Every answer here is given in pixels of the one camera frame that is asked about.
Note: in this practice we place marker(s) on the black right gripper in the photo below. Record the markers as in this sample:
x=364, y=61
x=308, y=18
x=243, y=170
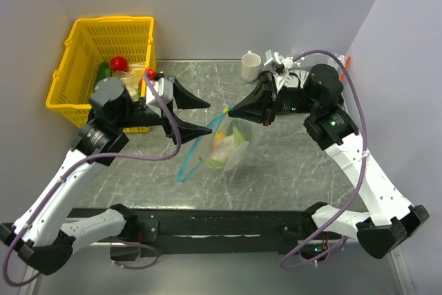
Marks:
x=267, y=94

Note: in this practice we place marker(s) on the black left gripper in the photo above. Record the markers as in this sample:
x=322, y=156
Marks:
x=185, y=99

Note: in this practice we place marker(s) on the yellow orange toy mango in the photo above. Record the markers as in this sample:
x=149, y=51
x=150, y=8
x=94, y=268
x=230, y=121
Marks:
x=220, y=135

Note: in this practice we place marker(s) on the clear bag with blue zipper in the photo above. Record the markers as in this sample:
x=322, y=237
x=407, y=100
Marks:
x=191, y=166

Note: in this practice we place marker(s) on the white toy cauliflower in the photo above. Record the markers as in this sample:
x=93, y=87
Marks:
x=227, y=152

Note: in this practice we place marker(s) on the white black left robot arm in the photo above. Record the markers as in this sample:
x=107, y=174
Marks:
x=42, y=238

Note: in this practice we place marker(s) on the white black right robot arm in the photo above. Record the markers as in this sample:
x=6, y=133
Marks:
x=390, y=218

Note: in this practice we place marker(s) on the clear bag with red zipper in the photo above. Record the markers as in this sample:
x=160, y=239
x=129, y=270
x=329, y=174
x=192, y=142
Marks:
x=306, y=63

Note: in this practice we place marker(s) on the white blue striped plate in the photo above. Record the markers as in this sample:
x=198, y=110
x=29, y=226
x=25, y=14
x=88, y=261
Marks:
x=302, y=75

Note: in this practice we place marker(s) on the white ceramic mug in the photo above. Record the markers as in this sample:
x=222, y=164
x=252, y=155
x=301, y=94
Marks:
x=250, y=66

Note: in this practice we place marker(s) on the pale yellow toy vegetable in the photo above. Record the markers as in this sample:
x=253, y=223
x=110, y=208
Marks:
x=132, y=78

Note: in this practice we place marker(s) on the red toy tomato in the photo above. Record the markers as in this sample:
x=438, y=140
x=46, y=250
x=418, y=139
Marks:
x=118, y=64

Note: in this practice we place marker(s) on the green toy cucumber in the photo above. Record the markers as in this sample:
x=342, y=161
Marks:
x=101, y=72

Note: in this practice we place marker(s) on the yellow plastic basket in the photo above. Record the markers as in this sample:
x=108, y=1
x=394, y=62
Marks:
x=92, y=41

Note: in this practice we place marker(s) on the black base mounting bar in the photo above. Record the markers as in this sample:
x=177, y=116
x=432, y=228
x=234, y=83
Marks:
x=190, y=231

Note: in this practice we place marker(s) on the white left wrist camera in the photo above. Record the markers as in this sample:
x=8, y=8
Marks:
x=161, y=85

